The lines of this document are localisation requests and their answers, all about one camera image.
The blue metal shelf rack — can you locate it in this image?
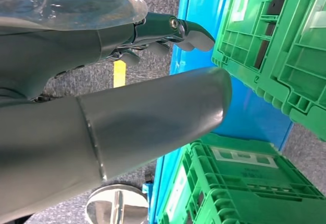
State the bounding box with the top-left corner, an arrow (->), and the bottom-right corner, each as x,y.
149,0 -> 294,224

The green plastic crate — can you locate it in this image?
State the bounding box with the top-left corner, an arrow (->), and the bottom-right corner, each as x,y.
211,0 -> 326,142
156,133 -> 326,224

